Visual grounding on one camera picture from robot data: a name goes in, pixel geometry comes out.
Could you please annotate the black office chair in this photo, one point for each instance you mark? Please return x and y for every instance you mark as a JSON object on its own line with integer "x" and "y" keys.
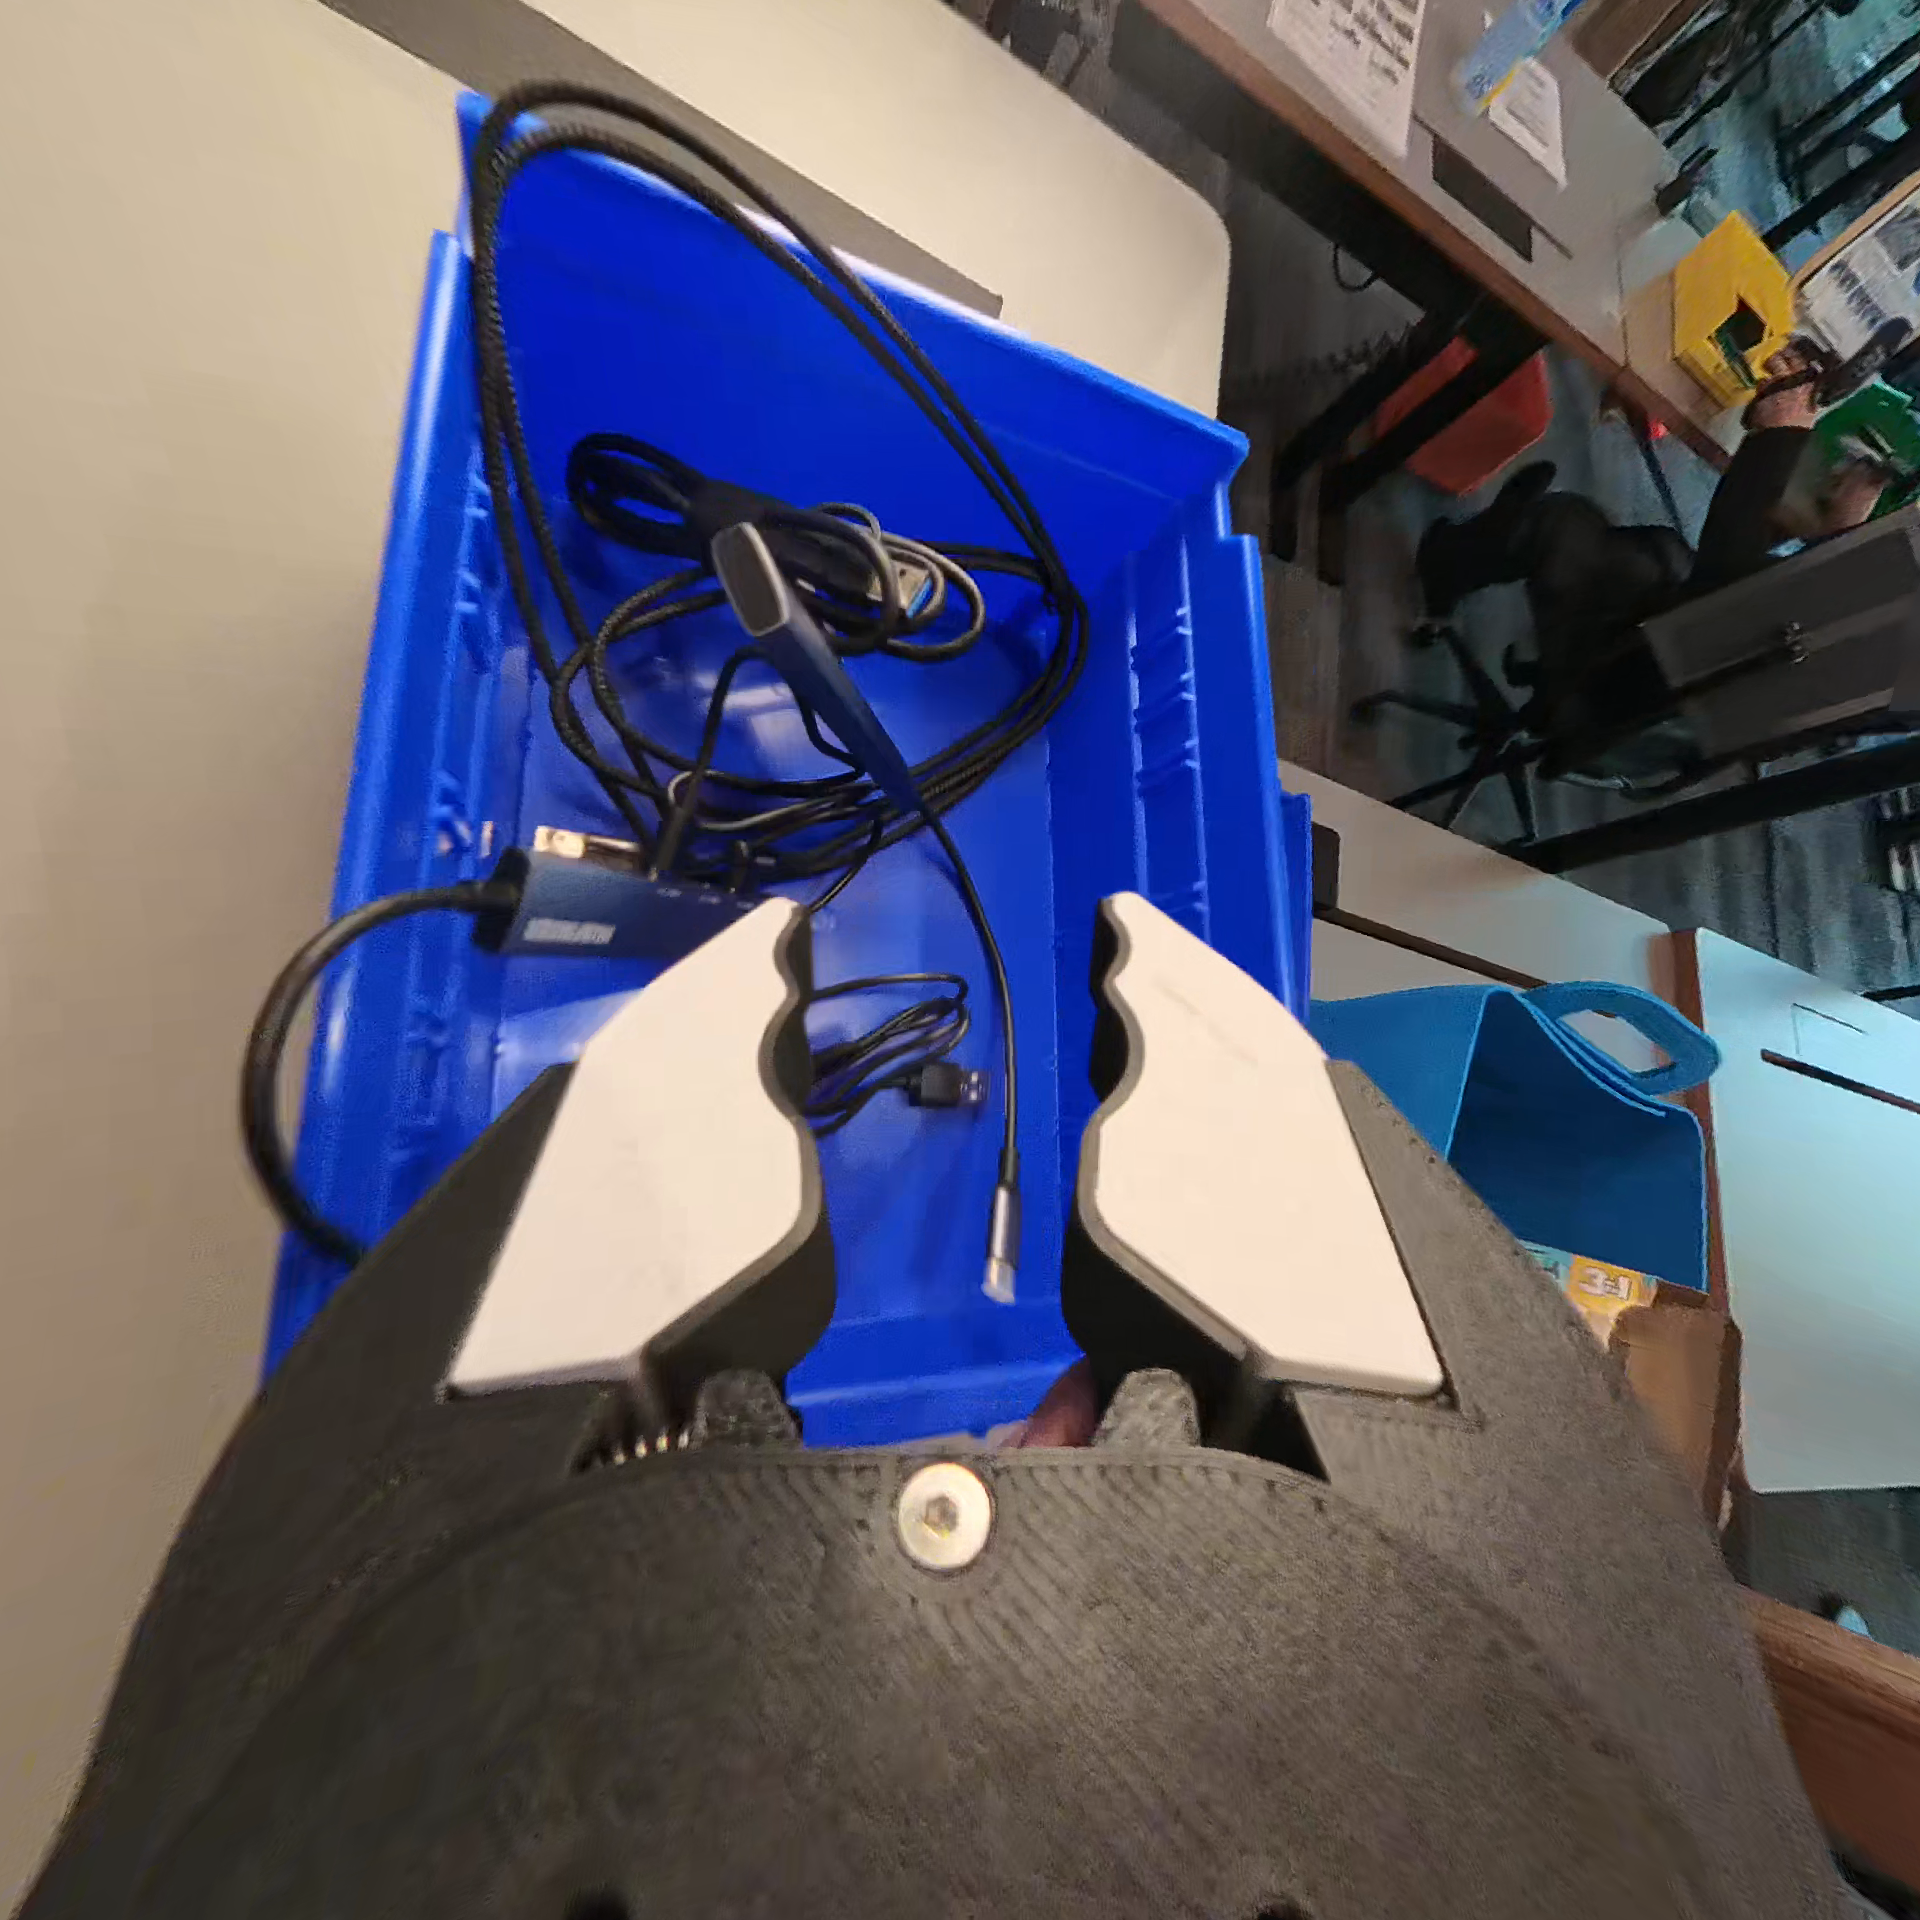
{"x": 1576, "y": 555}

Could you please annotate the green plastic bin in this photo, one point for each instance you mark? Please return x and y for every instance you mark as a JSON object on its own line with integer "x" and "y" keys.
{"x": 1861, "y": 438}

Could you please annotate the small printed paper sheet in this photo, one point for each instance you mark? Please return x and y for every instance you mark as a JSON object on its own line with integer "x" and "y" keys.
{"x": 1534, "y": 108}

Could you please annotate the large printed paper sheet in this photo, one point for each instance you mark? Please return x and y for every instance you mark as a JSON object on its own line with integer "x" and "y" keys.
{"x": 1351, "y": 64}

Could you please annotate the white desk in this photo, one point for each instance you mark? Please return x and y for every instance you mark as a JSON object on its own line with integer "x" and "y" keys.
{"x": 1469, "y": 890}
{"x": 1832, "y": 1273}

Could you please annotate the clear water bottle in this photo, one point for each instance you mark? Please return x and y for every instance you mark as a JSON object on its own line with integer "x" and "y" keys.
{"x": 1502, "y": 50}

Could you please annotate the black equipment case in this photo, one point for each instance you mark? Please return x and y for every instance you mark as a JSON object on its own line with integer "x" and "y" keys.
{"x": 1770, "y": 644}

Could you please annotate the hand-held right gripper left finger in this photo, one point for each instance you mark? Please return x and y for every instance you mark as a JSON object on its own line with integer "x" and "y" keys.
{"x": 649, "y": 1167}

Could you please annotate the blue plastic bin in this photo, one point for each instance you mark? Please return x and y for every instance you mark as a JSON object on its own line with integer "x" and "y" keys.
{"x": 674, "y": 298}

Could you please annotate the yellow plastic bin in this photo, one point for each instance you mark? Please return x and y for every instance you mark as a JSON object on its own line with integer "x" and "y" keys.
{"x": 1725, "y": 284}

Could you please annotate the blue felt bag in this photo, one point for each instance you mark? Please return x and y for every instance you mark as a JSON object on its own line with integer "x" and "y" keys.
{"x": 1589, "y": 1139}

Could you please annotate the brown cardboard box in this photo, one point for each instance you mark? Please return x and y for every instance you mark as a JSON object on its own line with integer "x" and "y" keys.
{"x": 1683, "y": 1382}

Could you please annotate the wood-edged grey desk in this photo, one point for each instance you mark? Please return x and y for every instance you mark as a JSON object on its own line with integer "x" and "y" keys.
{"x": 1589, "y": 253}

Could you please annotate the red plastic bin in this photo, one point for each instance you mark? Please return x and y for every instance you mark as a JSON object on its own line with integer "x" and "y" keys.
{"x": 1478, "y": 429}

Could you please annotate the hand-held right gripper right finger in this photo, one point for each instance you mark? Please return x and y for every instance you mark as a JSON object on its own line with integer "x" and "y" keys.
{"x": 1241, "y": 1184}

